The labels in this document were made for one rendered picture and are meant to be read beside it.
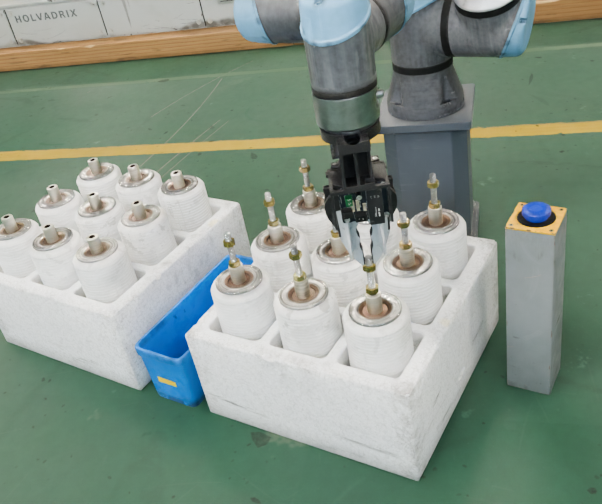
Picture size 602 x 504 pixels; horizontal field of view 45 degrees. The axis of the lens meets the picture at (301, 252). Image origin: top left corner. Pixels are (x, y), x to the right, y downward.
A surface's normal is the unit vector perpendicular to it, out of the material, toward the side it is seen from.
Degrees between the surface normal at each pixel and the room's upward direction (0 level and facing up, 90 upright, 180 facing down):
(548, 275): 90
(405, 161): 90
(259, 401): 90
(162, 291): 90
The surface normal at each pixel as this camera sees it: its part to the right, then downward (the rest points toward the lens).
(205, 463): -0.17, -0.82
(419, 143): -0.22, 0.58
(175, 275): 0.85, 0.17
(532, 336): -0.49, 0.55
